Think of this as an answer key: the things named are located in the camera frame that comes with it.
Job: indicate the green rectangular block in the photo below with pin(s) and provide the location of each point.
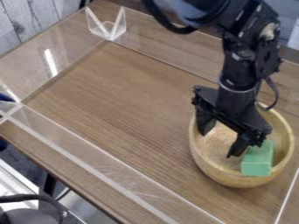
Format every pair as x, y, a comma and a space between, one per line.
257, 160

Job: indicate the clear acrylic tray enclosure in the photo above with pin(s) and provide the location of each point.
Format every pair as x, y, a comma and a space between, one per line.
100, 115

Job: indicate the light wooden bowl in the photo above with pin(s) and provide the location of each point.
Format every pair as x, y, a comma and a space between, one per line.
208, 151

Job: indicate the blue object at edge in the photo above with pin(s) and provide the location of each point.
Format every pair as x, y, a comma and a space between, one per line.
5, 98

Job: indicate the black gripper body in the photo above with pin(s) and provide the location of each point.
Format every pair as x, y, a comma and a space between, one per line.
233, 108

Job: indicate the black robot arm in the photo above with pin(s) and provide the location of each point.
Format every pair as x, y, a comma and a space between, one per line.
249, 29

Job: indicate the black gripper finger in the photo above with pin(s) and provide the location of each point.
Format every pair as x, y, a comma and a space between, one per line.
205, 121
239, 145

